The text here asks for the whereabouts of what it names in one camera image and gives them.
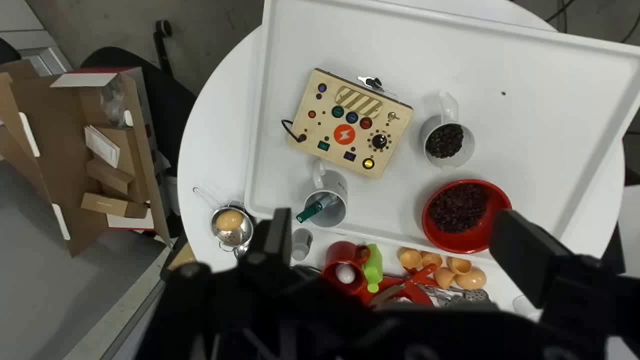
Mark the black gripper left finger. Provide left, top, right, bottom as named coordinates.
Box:
left=257, top=207, right=296, bottom=270

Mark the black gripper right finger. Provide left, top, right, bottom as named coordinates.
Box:
left=487, top=209, right=575, bottom=311

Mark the wooden button board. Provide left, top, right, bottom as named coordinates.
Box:
left=285, top=67, right=416, bottom=180

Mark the dark coffee beans pile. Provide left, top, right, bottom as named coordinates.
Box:
left=424, top=122, right=466, bottom=160
left=425, top=185, right=490, bottom=235

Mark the clear plastic measuring cup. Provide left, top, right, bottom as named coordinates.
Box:
left=416, top=91, right=478, bottom=170

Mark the small grey cup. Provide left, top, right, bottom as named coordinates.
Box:
left=290, top=226, right=314, bottom=263

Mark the red cup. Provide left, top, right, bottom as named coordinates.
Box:
left=321, top=241, right=371, bottom=299

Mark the red bowl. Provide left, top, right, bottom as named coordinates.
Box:
left=419, top=179, right=514, bottom=256

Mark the teal marker pen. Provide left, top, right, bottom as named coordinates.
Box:
left=293, top=195, right=340, bottom=225

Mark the tan egg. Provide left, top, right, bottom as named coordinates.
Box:
left=211, top=211, right=246, bottom=236

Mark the orange bread piece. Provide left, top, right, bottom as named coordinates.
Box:
left=443, top=255, right=474, bottom=276
left=433, top=264, right=459, bottom=290
left=396, top=247, right=430, bottom=273
left=453, top=267, right=490, bottom=292

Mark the white mug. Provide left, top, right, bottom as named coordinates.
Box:
left=299, top=160, right=349, bottom=231

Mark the white ball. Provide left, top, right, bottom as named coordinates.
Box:
left=334, top=264, right=358, bottom=286

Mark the green plastic bottle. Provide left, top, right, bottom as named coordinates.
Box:
left=362, top=243, right=388, bottom=296

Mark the red and white snack bag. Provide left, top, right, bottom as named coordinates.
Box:
left=368, top=264, right=443, bottom=311

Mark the white plastic tray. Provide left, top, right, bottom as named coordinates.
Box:
left=242, top=0, right=640, bottom=259

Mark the black office chair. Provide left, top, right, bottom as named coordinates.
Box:
left=78, top=18, right=199, bottom=170

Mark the metal key black head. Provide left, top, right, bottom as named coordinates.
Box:
left=355, top=73, right=385, bottom=95

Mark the open brown cardboard box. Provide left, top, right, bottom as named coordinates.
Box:
left=0, top=58, right=171, bottom=261

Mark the black cable loop on board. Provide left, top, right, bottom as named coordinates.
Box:
left=280, top=119, right=309, bottom=145

